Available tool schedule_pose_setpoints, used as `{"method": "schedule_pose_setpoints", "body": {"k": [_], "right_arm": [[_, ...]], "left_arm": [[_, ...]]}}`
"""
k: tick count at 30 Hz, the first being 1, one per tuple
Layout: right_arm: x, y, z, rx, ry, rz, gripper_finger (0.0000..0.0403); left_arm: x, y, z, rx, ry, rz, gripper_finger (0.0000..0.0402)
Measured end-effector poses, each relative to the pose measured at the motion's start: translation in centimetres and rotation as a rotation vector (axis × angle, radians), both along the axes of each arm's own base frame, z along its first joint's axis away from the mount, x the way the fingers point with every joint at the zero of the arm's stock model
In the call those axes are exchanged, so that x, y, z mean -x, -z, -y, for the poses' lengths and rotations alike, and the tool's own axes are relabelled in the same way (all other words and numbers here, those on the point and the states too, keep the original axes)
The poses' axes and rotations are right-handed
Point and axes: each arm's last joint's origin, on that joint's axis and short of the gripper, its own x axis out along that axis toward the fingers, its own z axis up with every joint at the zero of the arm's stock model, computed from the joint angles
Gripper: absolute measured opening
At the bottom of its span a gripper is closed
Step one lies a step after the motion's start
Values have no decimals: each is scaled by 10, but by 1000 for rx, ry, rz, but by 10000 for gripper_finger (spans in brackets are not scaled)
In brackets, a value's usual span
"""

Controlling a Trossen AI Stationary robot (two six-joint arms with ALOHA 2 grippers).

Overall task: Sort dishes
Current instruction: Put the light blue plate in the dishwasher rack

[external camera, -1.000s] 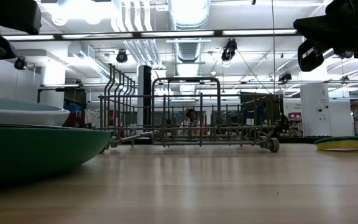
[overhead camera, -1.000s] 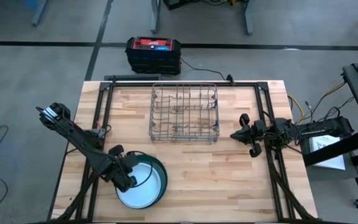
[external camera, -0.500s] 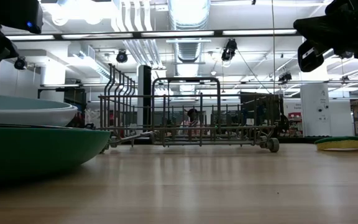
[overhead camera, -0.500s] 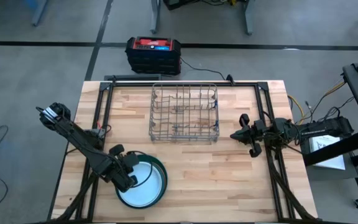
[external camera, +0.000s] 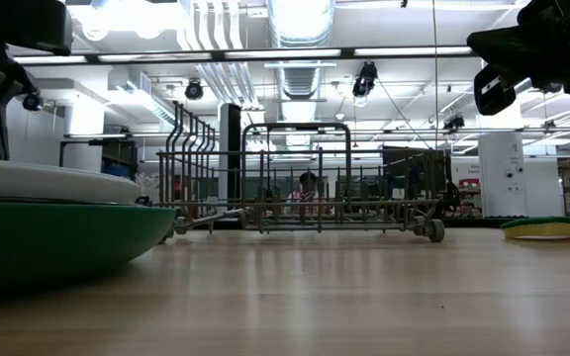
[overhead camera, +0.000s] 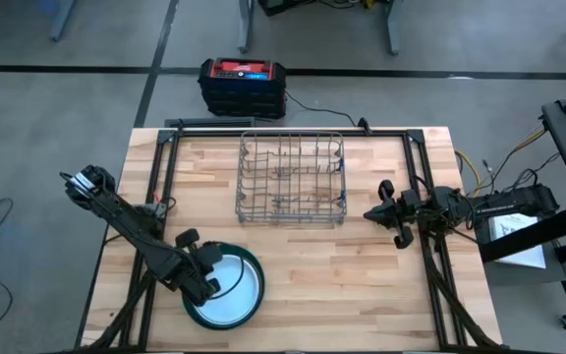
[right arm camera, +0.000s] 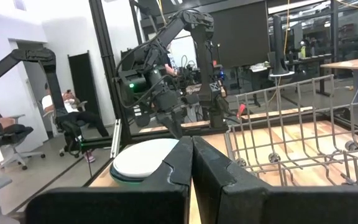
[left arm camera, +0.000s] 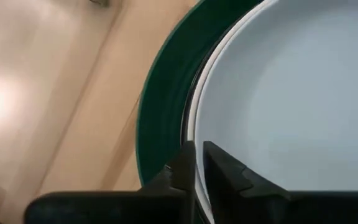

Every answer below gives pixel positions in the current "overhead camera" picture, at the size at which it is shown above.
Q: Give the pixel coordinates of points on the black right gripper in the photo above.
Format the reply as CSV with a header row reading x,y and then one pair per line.
x,y
403,211

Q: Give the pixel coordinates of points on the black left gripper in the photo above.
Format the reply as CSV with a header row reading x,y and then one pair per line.
x,y
197,282

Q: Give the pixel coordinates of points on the light blue plate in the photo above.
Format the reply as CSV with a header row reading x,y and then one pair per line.
x,y
234,300

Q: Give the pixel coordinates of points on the large green plate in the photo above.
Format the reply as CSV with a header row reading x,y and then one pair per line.
x,y
260,287

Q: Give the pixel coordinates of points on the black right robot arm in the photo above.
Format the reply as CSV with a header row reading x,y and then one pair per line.
x,y
509,201

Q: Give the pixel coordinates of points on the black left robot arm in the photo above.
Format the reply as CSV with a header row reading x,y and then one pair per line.
x,y
130,228

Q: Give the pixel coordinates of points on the black slatted bar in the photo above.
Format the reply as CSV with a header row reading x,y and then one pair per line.
x,y
214,122

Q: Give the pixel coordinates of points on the white printed box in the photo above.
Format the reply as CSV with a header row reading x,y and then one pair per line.
x,y
519,246

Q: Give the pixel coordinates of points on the black stand beam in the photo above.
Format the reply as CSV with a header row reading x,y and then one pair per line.
x,y
533,236

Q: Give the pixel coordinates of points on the red black power station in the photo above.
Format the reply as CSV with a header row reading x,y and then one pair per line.
x,y
243,98

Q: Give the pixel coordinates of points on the grey table leg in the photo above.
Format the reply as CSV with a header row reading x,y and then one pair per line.
x,y
245,29
394,29
62,19

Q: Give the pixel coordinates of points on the black equipment box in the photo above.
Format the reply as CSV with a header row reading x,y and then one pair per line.
x,y
283,6

